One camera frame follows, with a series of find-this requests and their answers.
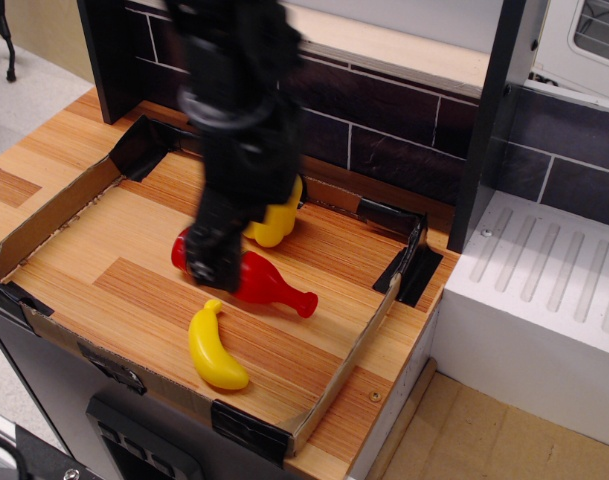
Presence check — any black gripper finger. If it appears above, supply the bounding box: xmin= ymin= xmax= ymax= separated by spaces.
xmin=185 ymin=187 xmax=248 ymax=280
xmin=203 ymin=220 xmax=244 ymax=293

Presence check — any yellow toy banana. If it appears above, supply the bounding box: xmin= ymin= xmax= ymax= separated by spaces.
xmin=188 ymin=299 xmax=249 ymax=390

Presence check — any cardboard fence with black tape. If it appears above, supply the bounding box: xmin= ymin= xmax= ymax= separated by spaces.
xmin=0 ymin=112 xmax=441 ymax=462

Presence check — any white ribbed sink drainboard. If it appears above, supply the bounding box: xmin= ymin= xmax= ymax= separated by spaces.
xmin=431 ymin=192 xmax=609 ymax=445

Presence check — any black oven control panel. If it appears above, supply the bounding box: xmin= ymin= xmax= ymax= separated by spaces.
xmin=86 ymin=397 xmax=205 ymax=480

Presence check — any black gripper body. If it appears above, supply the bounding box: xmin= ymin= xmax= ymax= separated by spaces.
xmin=198 ymin=99 xmax=301 ymax=223

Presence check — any black vertical cabinet post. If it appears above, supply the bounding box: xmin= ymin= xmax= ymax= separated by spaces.
xmin=448 ymin=0 xmax=549 ymax=253

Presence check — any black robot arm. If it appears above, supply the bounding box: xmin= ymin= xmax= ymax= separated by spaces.
xmin=166 ymin=1 xmax=301 ymax=293

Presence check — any red hot sauce bottle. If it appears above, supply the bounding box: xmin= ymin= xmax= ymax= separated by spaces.
xmin=171 ymin=228 xmax=318 ymax=318

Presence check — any black left cabinet panel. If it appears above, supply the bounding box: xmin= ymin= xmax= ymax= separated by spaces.
xmin=77 ymin=0 xmax=143 ymax=124

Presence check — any white appliance with window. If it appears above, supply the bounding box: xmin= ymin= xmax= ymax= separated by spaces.
xmin=533 ymin=0 xmax=609 ymax=100

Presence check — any yellow toy bell pepper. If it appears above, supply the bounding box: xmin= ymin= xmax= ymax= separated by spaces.
xmin=243 ymin=176 xmax=303 ymax=248

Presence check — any light wooden shelf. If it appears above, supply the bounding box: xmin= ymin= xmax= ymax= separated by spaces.
xmin=286 ymin=3 xmax=490 ymax=99

